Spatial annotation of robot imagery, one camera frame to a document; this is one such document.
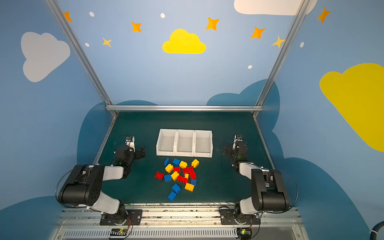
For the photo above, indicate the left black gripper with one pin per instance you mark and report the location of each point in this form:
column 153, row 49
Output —
column 137, row 152

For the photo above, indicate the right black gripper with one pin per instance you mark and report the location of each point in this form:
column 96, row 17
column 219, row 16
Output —
column 231, row 151

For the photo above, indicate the long red lego brick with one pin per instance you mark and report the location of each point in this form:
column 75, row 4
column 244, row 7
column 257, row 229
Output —
column 188, row 170

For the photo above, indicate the red lego brick low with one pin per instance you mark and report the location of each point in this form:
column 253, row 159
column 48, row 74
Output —
column 182, row 179

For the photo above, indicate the blue lego brick top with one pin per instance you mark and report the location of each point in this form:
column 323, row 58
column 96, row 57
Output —
column 176, row 162

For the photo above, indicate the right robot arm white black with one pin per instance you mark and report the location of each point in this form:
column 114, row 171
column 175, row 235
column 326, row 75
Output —
column 268, row 190

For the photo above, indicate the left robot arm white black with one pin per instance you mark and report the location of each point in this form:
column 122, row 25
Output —
column 83, row 186

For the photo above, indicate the right white plastic bin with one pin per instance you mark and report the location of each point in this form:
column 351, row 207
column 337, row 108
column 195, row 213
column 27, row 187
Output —
column 204, row 144

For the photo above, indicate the white plastic bin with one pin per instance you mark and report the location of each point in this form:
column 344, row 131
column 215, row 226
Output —
column 166, row 142
column 185, row 143
column 204, row 144

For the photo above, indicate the left white plastic bin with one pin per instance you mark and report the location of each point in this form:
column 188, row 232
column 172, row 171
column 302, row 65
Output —
column 166, row 142

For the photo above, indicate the small red lego brick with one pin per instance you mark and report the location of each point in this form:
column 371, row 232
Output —
column 177, row 169

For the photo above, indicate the middle white plastic bin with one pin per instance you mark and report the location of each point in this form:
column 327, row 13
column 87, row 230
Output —
column 185, row 143

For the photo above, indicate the small blue lego brick right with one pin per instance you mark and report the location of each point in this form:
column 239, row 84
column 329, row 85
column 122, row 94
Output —
column 193, row 181

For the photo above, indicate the blue lego brick bottom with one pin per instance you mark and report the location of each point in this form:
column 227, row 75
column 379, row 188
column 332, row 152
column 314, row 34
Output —
column 172, row 196

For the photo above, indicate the yellow lego brick bottom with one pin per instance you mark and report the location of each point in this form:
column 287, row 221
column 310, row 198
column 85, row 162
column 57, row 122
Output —
column 189, row 187

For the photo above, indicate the left circuit board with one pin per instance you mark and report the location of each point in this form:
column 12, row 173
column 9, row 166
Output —
column 118, row 234

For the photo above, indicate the circuit board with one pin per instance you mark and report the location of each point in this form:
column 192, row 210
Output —
column 244, row 234
column 118, row 234

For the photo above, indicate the right circuit board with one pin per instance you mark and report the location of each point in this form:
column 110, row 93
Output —
column 244, row 234

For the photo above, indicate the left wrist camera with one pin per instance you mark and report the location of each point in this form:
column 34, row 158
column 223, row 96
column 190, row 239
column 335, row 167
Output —
column 130, row 142

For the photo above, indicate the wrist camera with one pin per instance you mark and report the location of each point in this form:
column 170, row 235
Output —
column 130, row 142
column 238, row 138

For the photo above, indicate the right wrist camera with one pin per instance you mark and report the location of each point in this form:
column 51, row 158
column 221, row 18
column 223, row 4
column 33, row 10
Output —
column 238, row 138

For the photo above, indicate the aluminium frame back bar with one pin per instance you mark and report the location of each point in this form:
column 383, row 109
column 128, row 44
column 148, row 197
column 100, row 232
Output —
column 137, row 108

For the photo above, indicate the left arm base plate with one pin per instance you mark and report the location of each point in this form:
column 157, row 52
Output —
column 124, row 218

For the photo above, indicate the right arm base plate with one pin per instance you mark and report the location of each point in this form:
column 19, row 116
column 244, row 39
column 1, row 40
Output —
column 235, row 217

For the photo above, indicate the aluminium mounting rail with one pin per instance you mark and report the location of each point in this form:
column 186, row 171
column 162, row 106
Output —
column 175, row 221

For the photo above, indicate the aluminium frame right post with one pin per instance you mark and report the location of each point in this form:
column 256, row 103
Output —
column 292, row 32

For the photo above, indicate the aluminium frame post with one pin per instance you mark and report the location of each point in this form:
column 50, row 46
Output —
column 58, row 13
column 292, row 32

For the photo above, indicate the aluminium frame left post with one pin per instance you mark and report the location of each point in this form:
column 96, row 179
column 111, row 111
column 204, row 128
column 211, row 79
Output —
column 58, row 13

